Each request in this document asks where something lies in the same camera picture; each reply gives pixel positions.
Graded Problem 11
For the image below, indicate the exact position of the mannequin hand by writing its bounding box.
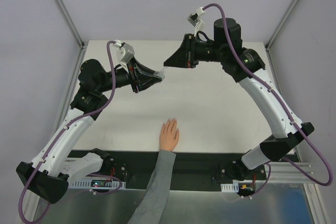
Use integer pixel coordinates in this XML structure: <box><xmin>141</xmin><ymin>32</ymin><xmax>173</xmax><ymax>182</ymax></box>
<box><xmin>159</xmin><ymin>119</ymin><xmax>180</xmax><ymax>152</ymax></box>

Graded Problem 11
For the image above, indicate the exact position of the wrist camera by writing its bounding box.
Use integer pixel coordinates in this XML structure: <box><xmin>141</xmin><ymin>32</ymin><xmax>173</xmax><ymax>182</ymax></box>
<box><xmin>113</xmin><ymin>40</ymin><xmax>135</xmax><ymax>71</ymax></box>
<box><xmin>187</xmin><ymin>7</ymin><xmax>205</xmax><ymax>35</ymax></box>

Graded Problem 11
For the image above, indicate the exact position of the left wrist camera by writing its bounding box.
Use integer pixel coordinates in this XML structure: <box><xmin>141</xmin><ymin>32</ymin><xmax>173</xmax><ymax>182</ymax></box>
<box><xmin>113</xmin><ymin>40</ymin><xmax>135</xmax><ymax>71</ymax></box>

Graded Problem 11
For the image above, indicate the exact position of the left white cable duct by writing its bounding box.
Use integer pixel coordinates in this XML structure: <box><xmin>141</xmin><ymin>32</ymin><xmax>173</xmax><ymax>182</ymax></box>
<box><xmin>68</xmin><ymin>178</ymin><xmax>125</xmax><ymax>190</ymax></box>

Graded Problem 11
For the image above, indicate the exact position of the aluminium frame post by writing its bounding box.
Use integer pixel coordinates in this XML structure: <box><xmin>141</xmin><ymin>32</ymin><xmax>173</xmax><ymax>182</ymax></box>
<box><xmin>265</xmin><ymin>0</ymin><xmax>301</xmax><ymax>52</ymax></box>
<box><xmin>54</xmin><ymin>0</ymin><xmax>85</xmax><ymax>49</ymax></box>

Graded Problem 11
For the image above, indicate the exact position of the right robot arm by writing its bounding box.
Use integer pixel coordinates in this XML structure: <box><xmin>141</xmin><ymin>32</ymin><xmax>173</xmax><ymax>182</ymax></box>
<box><xmin>163</xmin><ymin>18</ymin><xmax>314</xmax><ymax>180</ymax></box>

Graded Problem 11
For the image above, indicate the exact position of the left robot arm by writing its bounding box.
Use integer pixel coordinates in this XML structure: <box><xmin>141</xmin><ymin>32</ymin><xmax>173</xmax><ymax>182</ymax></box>
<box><xmin>16</xmin><ymin>58</ymin><xmax>164</xmax><ymax>204</ymax></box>

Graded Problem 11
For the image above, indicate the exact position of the clear nail polish bottle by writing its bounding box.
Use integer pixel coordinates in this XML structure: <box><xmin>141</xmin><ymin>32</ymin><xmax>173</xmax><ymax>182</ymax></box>
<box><xmin>154</xmin><ymin>69</ymin><xmax>165</xmax><ymax>81</ymax></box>

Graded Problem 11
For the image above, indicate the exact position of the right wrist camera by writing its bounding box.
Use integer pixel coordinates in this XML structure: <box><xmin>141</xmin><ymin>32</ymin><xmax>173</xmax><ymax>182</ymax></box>
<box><xmin>187</xmin><ymin>7</ymin><xmax>205</xmax><ymax>35</ymax></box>

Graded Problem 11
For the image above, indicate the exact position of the grey sleeved forearm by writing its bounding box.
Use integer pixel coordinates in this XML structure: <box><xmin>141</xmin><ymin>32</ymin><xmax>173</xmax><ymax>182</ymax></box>
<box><xmin>128</xmin><ymin>150</ymin><xmax>176</xmax><ymax>223</ymax></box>

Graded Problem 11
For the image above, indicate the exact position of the left aluminium frame post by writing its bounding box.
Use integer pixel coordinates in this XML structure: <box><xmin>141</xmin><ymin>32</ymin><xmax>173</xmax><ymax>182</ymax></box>
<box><xmin>54</xmin><ymin>0</ymin><xmax>85</xmax><ymax>49</ymax></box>

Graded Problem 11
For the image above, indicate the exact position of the white cable duct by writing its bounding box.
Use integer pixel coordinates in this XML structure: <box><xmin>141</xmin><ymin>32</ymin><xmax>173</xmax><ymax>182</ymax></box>
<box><xmin>68</xmin><ymin>178</ymin><xmax>125</xmax><ymax>190</ymax></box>
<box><xmin>220</xmin><ymin>183</ymin><xmax>239</xmax><ymax>193</ymax></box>

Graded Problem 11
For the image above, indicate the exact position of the right aluminium frame post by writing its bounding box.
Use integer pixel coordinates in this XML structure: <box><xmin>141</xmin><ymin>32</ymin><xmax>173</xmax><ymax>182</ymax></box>
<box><xmin>265</xmin><ymin>0</ymin><xmax>301</xmax><ymax>52</ymax></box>

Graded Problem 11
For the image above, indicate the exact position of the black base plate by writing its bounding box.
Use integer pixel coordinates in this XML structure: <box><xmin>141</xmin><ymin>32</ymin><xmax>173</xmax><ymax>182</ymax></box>
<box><xmin>64</xmin><ymin>150</ymin><xmax>271</xmax><ymax>191</ymax></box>

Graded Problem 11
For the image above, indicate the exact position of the right white cable duct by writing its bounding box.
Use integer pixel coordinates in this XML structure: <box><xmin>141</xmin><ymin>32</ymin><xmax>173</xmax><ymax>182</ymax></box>
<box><xmin>220</xmin><ymin>183</ymin><xmax>239</xmax><ymax>193</ymax></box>

